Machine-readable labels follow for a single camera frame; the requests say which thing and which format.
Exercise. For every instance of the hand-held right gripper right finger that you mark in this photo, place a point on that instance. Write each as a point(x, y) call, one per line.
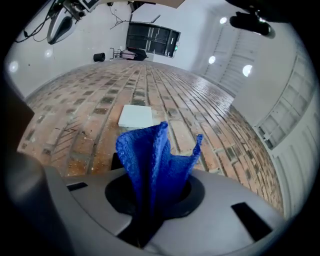
point(200, 232)

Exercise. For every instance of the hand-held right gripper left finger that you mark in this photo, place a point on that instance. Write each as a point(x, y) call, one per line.
point(95, 202)

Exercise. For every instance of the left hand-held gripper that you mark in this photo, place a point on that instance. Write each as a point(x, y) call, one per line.
point(82, 8)

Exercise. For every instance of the blue cloth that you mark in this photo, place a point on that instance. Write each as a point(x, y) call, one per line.
point(150, 162)

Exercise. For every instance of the black round bin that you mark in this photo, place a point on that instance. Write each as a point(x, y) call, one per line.
point(99, 57)

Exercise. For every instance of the black clothes rack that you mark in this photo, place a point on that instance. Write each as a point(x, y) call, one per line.
point(113, 53)

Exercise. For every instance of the black tripod stand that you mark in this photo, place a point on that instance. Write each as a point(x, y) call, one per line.
point(119, 21)

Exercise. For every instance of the pink hanging garment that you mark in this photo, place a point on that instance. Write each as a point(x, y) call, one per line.
point(127, 54)

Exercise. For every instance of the black hanging garment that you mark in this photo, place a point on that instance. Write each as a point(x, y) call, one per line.
point(139, 53)

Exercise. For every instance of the black glass door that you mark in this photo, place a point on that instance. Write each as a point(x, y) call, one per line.
point(150, 40)

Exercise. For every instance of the green exit sign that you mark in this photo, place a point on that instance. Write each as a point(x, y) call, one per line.
point(176, 47)

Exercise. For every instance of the round ceiling light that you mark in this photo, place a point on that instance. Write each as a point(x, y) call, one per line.
point(247, 70)
point(223, 20)
point(212, 60)

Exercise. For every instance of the white wall switch plate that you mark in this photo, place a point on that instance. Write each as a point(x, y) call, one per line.
point(135, 116)

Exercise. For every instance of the black head-worn camera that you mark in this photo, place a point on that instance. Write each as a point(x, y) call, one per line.
point(250, 23)

